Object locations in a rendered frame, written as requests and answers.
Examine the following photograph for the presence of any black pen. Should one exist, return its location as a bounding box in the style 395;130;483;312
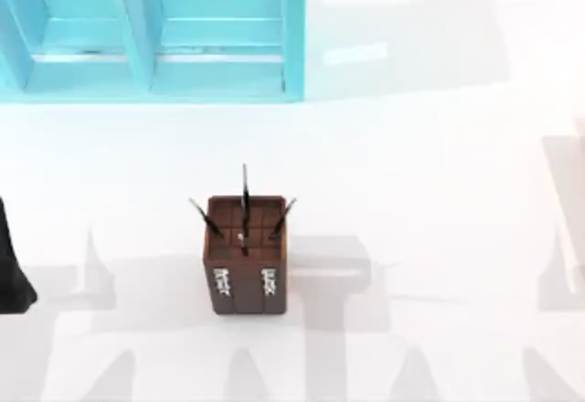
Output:
239;163;250;257
267;197;298;241
188;197;226;240

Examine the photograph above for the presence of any brown wooden pen holder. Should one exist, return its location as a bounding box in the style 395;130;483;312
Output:
202;196;290;316

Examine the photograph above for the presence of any light blue rack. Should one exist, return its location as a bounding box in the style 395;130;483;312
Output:
0;0;306;104

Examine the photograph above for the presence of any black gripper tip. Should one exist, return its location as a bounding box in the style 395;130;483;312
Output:
0;196;38;316

